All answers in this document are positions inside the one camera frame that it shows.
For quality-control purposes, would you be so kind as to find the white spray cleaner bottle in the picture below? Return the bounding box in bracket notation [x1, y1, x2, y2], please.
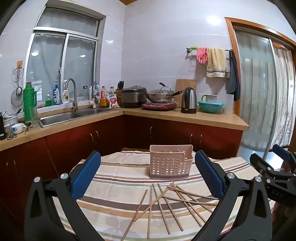
[61, 80, 70, 103]

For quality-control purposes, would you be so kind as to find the wooden cutting board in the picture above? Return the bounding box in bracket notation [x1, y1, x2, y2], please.
[175, 79, 197, 105]

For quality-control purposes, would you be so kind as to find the teal plastic colander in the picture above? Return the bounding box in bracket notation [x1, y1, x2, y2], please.
[197, 101, 225, 114]

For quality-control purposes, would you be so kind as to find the blue dish soap bottle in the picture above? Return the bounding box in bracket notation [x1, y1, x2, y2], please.
[53, 81, 61, 105]

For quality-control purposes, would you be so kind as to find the hanging metal strainer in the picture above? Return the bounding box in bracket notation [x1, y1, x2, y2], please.
[10, 65, 25, 108]

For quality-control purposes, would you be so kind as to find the glass wok lid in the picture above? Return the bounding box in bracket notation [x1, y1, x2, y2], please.
[153, 82, 171, 94]

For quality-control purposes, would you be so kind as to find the dark grey cloth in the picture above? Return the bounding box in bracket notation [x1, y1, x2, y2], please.
[226, 50, 241, 101]

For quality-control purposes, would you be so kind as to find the steel wok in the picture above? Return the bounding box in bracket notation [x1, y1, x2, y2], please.
[145, 90, 184, 104]

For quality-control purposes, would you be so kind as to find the sliding glass door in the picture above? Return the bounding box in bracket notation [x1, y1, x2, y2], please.
[225, 17, 296, 160]

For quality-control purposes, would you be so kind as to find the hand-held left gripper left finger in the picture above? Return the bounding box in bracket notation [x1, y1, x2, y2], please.
[24, 151, 102, 241]

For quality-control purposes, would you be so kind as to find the striped tablecloth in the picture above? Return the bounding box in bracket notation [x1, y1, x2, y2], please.
[52, 150, 275, 241]

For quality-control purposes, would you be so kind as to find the grey rice cooker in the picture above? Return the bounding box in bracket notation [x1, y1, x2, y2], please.
[121, 85, 148, 108]

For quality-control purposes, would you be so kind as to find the aluminium frame window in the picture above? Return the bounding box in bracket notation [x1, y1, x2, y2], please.
[24, 6, 107, 103]

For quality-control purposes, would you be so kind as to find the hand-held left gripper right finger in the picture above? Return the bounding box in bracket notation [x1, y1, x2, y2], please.
[195, 150, 272, 241]

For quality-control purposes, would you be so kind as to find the tall green plastic bottle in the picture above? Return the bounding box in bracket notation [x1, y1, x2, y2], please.
[23, 82, 37, 122]

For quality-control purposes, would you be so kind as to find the black thermos flask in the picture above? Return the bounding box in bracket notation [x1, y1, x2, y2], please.
[0, 112, 7, 141]

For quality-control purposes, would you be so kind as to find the steel electric kettle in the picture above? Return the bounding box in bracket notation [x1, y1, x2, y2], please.
[181, 87, 197, 114]

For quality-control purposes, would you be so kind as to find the wall towel rack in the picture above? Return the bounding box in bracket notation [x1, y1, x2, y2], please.
[186, 47, 233, 61]

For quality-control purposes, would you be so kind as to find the red induction cooker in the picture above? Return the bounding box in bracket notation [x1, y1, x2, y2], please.
[142, 102, 178, 110]

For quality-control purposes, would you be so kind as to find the knife block with black knives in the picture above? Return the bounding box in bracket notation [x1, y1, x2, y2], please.
[115, 80, 125, 106]

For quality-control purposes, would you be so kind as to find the red wooden base cabinet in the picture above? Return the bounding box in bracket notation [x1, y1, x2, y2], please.
[0, 113, 244, 223]

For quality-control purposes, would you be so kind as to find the small filter tap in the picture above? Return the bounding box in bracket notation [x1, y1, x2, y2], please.
[91, 82, 99, 109]

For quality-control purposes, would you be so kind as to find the white mug with green handle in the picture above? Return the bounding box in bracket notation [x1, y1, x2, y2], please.
[201, 93, 218, 102]

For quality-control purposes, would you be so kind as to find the stainless steel sink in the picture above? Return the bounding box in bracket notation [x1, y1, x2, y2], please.
[38, 108, 119, 128]

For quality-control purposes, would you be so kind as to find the amber cooking oil bottle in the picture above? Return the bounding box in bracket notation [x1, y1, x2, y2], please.
[99, 86, 108, 108]

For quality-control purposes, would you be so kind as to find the red and white snack bag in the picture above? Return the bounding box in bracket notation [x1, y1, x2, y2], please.
[107, 93, 120, 108]

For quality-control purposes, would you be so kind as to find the pink perforated utensil holder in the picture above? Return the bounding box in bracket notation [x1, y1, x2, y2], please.
[149, 145, 193, 180]

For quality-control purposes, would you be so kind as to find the steel kitchen faucet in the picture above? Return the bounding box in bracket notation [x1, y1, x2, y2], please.
[63, 78, 78, 113]

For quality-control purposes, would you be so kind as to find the pink rubber glove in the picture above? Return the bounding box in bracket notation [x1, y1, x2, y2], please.
[196, 48, 208, 64]

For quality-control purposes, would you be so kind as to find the pile of wooden chopsticks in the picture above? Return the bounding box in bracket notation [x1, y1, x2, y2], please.
[120, 182, 220, 241]

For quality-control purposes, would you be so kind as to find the yellow towel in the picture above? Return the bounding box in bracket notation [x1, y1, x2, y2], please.
[206, 48, 226, 78]

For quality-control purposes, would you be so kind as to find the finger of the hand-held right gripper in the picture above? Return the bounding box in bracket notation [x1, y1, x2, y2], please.
[272, 144, 296, 167]
[249, 153, 287, 179]

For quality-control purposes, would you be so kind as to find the blue patterned white bowl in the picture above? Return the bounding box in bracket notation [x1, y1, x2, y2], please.
[11, 123, 24, 135]

